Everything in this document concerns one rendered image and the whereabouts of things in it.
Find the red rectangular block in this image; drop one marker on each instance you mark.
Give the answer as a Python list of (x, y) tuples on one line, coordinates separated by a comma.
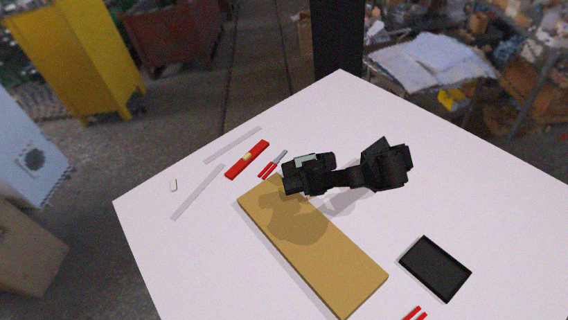
[(240, 165)]

